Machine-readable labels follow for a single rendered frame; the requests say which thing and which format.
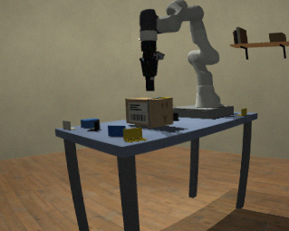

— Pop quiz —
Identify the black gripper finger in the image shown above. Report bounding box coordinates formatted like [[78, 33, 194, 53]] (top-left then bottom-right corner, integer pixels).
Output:
[[140, 55, 149, 91], [147, 53, 159, 91]]

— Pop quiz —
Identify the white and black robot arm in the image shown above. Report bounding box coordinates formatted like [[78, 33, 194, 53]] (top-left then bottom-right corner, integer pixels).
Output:
[[140, 0, 224, 108]]

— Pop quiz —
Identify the blue box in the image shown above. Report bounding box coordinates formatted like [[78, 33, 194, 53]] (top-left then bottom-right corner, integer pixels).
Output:
[[81, 119, 100, 129]]

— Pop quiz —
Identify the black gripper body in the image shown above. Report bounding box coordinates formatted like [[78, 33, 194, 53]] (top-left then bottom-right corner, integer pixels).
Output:
[[141, 41, 157, 62]]

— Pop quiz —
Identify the tan cardboard box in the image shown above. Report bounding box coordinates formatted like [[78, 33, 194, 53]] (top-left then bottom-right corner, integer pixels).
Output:
[[125, 98, 173, 127]]

